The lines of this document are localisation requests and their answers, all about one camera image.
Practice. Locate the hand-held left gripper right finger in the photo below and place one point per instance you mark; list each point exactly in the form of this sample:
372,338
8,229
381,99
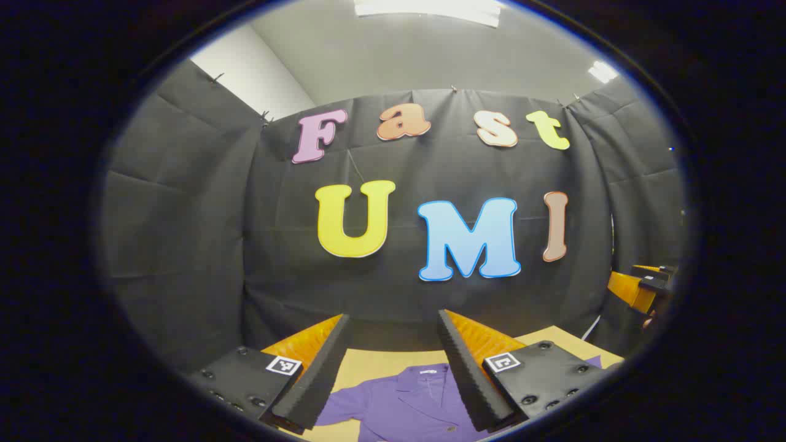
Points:
466,380

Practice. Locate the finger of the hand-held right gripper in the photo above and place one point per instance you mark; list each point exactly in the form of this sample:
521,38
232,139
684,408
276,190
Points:
657,282
629,291

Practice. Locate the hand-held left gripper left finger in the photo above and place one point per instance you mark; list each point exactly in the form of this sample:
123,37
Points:
319,380

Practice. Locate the purple button shirt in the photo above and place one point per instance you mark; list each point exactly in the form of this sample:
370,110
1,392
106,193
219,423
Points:
405,405

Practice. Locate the thin white strip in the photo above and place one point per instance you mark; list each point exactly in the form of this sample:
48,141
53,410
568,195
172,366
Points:
591,328

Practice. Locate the small ceiling light panel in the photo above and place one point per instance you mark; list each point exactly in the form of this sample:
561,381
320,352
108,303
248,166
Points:
603,72

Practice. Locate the long ceiling light panel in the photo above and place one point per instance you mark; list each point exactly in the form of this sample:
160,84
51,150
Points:
430,9

